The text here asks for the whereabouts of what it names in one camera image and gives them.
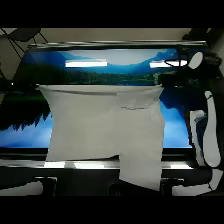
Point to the white shirt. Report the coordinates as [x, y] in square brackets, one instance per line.
[100, 126]

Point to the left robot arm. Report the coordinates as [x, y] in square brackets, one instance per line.
[15, 191]

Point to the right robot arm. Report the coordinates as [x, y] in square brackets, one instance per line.
[212, 133]

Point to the black chair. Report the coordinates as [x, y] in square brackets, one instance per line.
[23, 34]

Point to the silver frame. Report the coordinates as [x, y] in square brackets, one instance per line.
[83, 164]

